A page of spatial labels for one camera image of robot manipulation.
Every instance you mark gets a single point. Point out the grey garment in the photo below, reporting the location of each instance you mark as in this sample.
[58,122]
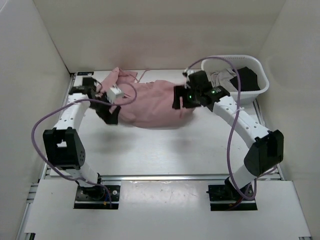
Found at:
[223,79]

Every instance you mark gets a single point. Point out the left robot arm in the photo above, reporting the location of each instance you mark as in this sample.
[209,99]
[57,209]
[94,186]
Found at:
[63,146]

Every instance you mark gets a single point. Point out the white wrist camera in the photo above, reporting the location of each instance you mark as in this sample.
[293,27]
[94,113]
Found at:
[187,72]
[114,93]

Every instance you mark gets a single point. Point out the blue label sticker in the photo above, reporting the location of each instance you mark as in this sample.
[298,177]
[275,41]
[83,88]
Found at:
[85,73]

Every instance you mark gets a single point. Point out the black garment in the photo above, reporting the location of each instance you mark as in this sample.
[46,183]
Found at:
[248,80]

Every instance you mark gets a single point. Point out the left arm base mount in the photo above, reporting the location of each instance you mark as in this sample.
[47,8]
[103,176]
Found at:
[96,198]

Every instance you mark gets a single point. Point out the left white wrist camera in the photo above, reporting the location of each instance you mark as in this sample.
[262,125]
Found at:
[114,93]

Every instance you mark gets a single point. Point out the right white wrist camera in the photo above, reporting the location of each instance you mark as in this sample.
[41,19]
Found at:
[187,72]

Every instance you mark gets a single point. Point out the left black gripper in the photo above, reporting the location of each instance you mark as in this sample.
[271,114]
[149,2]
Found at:
[108,117]

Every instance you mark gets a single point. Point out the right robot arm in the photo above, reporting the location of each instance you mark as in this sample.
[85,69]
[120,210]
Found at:
[265,147]

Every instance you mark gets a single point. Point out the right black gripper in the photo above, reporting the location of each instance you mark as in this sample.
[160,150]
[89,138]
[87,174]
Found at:
[178,91]

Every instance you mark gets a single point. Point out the pink trousers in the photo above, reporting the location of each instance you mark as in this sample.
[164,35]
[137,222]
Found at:
[145,105]

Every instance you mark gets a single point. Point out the white laundry basket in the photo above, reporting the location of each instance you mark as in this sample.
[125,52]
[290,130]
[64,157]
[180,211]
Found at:
[240,61]

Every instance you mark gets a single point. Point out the aluminium frame rail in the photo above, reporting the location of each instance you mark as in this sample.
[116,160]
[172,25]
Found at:
[163,175]

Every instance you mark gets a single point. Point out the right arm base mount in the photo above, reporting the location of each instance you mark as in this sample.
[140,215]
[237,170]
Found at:
[223,199]

